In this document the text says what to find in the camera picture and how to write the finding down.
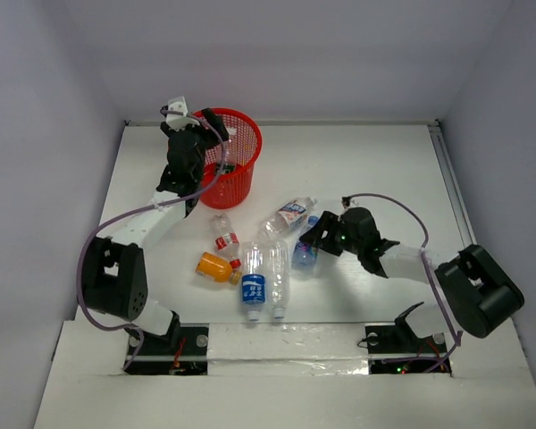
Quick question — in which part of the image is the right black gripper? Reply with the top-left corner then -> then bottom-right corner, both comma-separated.
298,210 -> 363,256

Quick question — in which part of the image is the light blue label bottle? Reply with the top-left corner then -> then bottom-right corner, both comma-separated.
291,215 -> 319,274

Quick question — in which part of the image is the white orange label bottle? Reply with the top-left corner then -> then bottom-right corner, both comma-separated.
258,197 -> 317,240

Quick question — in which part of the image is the clear unlabelled bottle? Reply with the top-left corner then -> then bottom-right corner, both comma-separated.
266,240 -> 290,321

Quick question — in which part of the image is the dark blue label bottle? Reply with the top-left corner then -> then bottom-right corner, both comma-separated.
240,241 -> 267,323

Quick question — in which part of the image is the red label clear bottle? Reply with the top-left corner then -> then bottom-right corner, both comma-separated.
211,214 -> 241,270

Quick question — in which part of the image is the orange juice bottle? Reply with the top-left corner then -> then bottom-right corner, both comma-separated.
195,252 -> 242,285

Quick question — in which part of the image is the green label clear bottle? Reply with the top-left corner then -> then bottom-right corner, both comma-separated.
214,162 -> 237,175

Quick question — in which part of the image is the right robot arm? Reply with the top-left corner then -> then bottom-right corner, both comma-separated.
300,207 -> 524,350

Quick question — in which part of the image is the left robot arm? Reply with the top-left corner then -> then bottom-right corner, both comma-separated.
77,107 -> 229,353

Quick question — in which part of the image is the red plastic mesh bin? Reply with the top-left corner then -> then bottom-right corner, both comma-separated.
200,108 -> 263,210

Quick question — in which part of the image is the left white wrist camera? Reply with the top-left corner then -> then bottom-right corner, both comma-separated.
161,96 -> 195,131

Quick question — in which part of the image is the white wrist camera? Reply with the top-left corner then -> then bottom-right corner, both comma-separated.
161,96 -> 195,131
341,196 -> 357,210

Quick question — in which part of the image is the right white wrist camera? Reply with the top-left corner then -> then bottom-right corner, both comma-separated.
341,196 -> 357,210

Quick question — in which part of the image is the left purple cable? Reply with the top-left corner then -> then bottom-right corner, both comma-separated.
74,106 -> 230,372

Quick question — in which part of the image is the purple cable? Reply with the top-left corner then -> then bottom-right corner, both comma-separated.
74,106 -> 230,372
342,192 -> 464,374

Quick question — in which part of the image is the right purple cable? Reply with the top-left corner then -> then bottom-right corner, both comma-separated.
342,192 -> 464,374

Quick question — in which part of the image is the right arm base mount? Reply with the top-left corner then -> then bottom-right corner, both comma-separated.
356,324 -> 448,375

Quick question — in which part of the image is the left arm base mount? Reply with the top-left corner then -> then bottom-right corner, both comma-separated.
125,324 -> 209,376

